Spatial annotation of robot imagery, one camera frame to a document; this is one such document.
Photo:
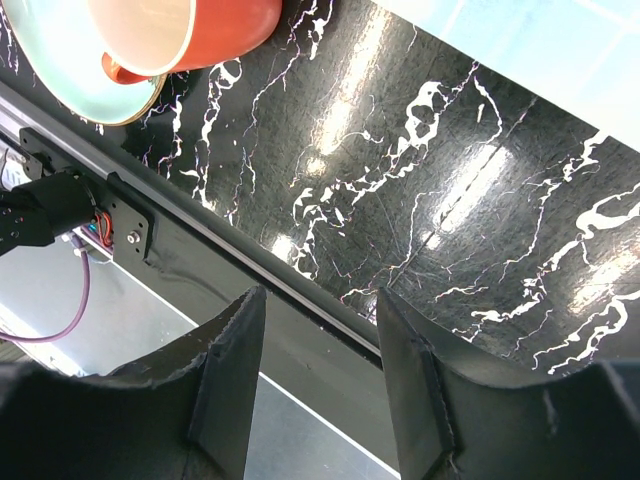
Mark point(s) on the front aluminium rail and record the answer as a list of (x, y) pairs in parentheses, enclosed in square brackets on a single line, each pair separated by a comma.
[(181, 251)]

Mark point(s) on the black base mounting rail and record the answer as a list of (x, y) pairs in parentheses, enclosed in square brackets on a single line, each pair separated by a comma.
[(321, 410)]

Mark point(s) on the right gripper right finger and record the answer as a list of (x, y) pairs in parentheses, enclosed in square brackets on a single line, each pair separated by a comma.
[(459, 412)]

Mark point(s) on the green floral plate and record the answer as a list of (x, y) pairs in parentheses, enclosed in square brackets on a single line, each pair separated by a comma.
[(63, 49)]

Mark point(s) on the orange mug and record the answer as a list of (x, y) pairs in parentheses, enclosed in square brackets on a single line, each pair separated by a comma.
[(145, 39)]

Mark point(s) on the blue checked placemat cloth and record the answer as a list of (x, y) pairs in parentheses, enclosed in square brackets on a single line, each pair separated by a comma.
[(582, 56)]

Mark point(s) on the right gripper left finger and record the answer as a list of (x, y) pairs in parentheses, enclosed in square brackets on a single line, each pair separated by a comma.
[(183, 411)]

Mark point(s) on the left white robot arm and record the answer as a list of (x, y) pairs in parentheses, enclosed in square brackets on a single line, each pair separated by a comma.
[(35, 213)]

